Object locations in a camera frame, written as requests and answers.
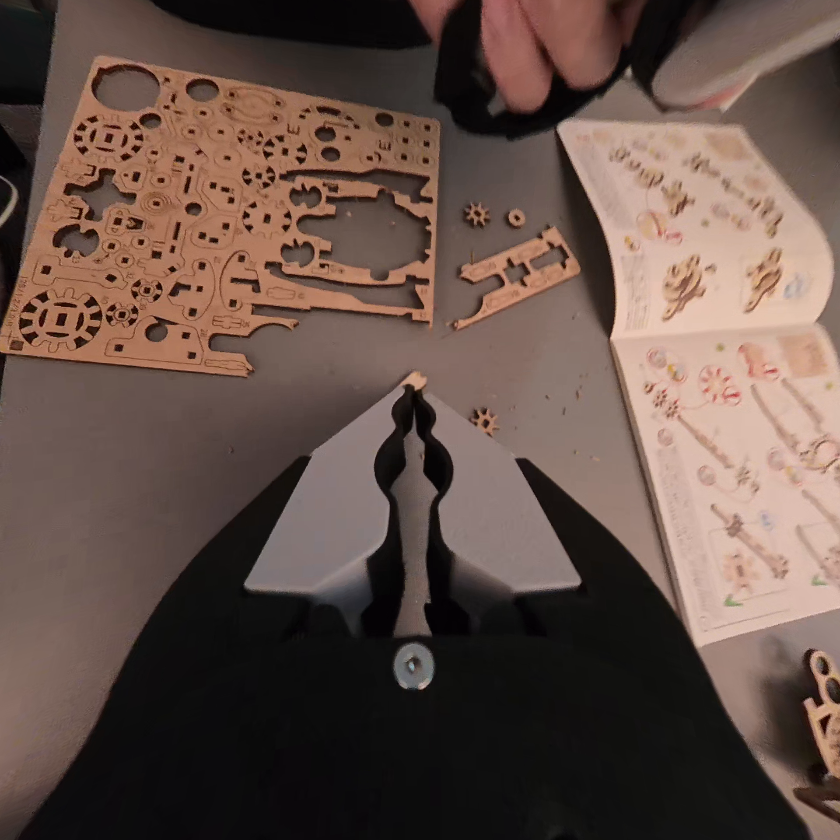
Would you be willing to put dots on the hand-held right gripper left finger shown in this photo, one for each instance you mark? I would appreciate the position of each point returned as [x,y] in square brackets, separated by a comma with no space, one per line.
[315,525]

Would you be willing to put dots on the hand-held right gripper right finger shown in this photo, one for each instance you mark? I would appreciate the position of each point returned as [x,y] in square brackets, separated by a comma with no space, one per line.
[505,525]

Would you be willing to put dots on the thin wooden strip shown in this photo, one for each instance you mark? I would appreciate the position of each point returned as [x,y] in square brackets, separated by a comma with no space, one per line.
[414,379]

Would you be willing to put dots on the laser-cut wooden parts sheet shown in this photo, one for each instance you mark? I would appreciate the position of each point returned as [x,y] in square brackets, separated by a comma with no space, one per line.
[174,341]

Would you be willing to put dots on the partly built wooden model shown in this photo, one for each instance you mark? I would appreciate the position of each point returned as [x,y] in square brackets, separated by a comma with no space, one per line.
[823,722]

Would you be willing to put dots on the person's left hand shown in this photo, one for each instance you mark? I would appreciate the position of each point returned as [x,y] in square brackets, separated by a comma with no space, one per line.
[525,46]

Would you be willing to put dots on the small wooden gear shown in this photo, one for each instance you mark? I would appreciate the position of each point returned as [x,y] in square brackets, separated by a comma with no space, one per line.
[489,425]
[481,218]

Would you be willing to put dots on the open instruction booklet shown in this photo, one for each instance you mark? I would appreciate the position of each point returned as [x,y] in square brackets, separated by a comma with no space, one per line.
[722,459]

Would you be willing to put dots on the dark cloth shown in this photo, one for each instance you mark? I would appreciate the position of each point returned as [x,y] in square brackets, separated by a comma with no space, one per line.
[295,19]

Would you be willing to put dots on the dark object with pale edge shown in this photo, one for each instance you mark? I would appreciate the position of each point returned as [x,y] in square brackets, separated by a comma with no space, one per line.
[10,151]

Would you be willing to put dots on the wooden frame offcut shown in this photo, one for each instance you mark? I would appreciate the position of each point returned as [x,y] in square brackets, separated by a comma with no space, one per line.
[485,269]

